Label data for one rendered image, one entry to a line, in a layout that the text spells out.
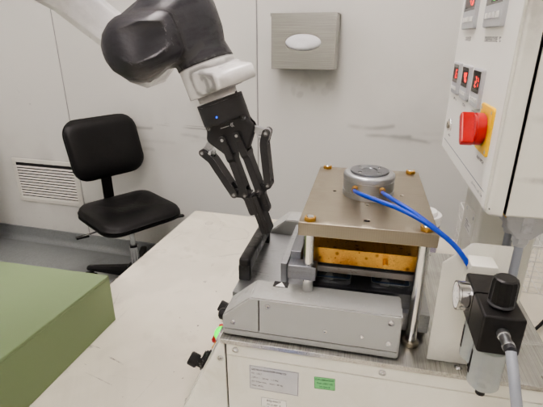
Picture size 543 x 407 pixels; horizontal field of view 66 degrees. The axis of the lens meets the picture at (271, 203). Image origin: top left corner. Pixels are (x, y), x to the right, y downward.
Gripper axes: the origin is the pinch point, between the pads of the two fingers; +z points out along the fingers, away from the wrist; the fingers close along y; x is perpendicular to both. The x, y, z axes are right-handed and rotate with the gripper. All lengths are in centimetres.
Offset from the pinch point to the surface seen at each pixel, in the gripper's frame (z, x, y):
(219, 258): 22, -36, 31
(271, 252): 8.9, -2.9, 1.9
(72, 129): -28, -121, 128
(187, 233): 17, -49, 46
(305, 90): -8, -152, 14
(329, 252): 5.0, 10.2, -11.6
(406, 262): 9.0, 10.2, -21.7
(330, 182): -0.9, -4.3, -12.1
